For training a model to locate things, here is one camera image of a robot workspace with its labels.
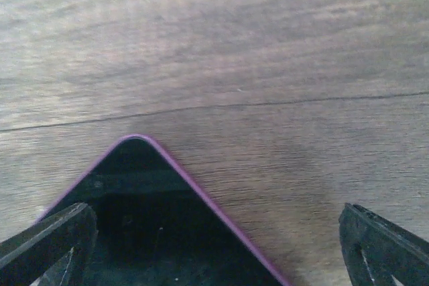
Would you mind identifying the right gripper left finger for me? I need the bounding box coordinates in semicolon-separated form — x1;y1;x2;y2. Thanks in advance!
1;203;97;285

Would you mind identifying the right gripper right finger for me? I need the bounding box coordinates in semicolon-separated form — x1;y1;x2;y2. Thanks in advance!
339;203;428;285

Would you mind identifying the red phone black screen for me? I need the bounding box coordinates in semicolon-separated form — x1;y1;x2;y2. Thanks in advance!
45;135;287;285

